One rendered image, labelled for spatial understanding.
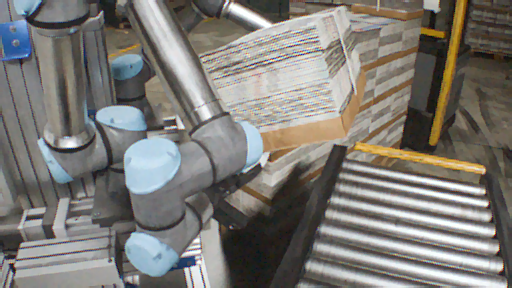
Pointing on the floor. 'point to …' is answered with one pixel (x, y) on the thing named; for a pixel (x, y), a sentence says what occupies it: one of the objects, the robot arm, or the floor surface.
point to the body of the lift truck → (429, 49)
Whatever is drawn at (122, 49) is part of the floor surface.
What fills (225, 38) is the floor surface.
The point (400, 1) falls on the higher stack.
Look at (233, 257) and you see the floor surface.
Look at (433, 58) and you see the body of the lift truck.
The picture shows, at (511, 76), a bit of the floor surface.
